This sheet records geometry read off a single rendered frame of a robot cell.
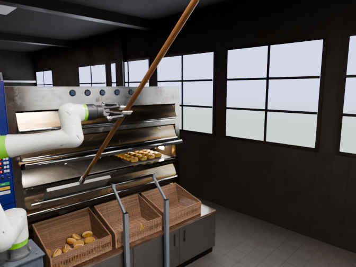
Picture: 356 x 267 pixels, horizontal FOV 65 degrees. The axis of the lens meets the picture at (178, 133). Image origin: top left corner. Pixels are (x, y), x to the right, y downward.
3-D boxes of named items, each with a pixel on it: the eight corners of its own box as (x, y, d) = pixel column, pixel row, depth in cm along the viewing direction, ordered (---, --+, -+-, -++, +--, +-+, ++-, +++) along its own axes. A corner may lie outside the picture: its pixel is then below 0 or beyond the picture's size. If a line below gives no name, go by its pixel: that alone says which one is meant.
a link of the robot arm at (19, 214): (-6, 254, 141) (-10, 219, 138) (6, 238, 157) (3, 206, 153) (23, 251, 144) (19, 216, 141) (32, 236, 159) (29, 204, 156)
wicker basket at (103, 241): (33, 251, 263) (30, 223, 258) (90, 231, 300) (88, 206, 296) (51, 276, 227) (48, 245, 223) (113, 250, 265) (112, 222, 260)
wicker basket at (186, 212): (140, 214, 339) (140, 192, 335) (175, 201, 377) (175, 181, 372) (166, 229, 304) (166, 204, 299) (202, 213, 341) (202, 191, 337)
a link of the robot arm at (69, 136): (3, 134, 138) (12, 134, 149) (6, 157, 138) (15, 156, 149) (80, 124, 145) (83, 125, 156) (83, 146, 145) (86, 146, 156)
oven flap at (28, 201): (26, 217, 257) (23, 195, 259) (175, 176, 372) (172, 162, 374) (27, 217, 254) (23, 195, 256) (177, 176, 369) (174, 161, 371)
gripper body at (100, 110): (90, 109, 163) (104, 109, 169) (95, 122, 160) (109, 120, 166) (94, 101, 158) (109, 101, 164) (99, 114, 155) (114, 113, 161)
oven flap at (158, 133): (21, 162, 249) (17, 140, 251) (175, 138, 364) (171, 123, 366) (22, 161, 246) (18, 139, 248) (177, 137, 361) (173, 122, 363)
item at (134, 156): (109, 154, 389) (109, 150, 388) (139, 149, 420) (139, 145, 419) (133, 162, 344) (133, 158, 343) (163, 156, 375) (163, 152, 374)
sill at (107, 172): (21, 192, 258) (21, 188, 258) (172, 159, 374) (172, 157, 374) (23, 194, 254) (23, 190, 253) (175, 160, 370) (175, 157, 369)
